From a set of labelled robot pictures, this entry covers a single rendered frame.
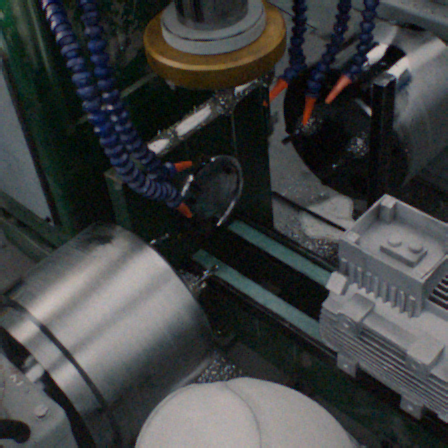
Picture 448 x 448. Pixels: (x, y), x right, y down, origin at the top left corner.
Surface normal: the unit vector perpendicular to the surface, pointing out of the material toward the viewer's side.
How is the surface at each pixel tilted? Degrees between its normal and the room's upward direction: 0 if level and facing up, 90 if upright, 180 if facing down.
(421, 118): 62
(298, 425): 52
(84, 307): 21
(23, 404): 0
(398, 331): 0
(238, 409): 1
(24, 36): 90
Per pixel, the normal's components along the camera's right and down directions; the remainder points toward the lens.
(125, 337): 0.47, -0.17
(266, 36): -0.09, -0.71
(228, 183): 0.73, 0.43
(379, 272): -0.68, 0.56
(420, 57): 0.26, -0.43
